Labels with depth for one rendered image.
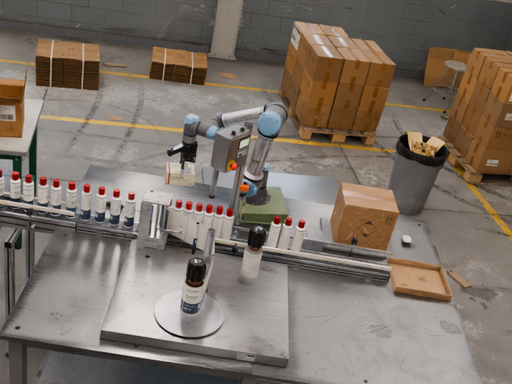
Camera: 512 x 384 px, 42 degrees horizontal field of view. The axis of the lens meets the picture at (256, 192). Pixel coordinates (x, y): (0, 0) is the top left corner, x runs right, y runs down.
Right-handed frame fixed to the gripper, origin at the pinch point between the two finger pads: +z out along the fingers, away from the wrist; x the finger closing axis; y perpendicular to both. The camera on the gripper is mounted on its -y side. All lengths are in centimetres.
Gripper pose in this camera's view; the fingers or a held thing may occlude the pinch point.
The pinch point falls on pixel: (180, 171)
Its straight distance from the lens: 376.9
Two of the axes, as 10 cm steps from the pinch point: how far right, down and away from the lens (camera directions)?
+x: -1.4, -5.2, 8.4
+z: -1.9, 8.5, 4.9
